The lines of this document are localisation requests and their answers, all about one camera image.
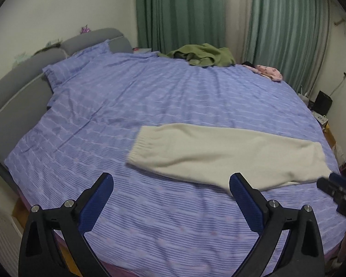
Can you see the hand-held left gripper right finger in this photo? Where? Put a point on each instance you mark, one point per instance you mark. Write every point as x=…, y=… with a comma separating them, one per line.
x=245, y=205

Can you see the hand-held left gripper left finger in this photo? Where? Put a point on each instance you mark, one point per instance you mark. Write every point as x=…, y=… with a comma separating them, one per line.
x=96, y=205

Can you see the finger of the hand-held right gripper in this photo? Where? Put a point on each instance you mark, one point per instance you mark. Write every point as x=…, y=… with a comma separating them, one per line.
x=340, y=178
x=328, y=187

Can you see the cream pants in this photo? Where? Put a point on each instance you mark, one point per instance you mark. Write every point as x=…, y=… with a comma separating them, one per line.
x=219, y=153

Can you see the purple bed sheet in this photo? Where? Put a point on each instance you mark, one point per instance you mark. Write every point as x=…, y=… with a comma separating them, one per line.
x=124, y=273

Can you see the black box speaker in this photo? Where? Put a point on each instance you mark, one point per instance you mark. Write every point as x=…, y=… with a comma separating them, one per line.
x=323, y=101

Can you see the blue striped blanket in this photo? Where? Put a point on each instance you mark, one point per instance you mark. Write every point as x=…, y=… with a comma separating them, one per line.
x=132, y=104

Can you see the pink patterned garment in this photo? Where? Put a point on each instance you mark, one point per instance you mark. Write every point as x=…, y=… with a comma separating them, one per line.
x=266, y=72

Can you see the grey padded headboard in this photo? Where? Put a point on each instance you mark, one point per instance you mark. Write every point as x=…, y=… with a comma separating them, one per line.
x=14, y=104

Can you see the blue striped pillow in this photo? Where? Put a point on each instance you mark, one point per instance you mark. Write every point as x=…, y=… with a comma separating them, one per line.
x=72, y=63

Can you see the olive green garment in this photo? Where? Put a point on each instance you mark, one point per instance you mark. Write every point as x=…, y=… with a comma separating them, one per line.
x=210, y=53

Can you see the purple ornament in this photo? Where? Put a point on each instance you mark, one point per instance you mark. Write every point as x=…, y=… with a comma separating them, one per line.
x=85, y=29

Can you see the beige sheer curtain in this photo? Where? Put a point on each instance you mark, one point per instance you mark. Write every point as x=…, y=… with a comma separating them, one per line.
x=238, y=11

